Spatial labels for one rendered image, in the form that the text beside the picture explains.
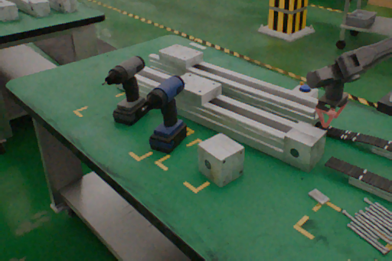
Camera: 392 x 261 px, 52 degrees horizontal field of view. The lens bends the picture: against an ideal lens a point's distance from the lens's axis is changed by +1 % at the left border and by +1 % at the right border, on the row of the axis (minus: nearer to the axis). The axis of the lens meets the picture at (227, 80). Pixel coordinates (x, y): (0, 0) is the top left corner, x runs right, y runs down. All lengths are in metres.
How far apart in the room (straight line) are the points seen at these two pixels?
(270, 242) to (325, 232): 0.14
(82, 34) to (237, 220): 2.01
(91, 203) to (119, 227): 0.21
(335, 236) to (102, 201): 1.23
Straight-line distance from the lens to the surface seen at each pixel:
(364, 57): 1.23
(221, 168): 1.10
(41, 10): 2.80
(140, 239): 1.81
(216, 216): 1.07
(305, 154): 1.19
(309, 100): 1.43
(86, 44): 2.85
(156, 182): 1.18
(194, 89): 1.38
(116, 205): 1.97
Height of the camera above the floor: 1.53
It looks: 26 degrees down
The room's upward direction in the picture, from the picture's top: 1 degrees clockwise
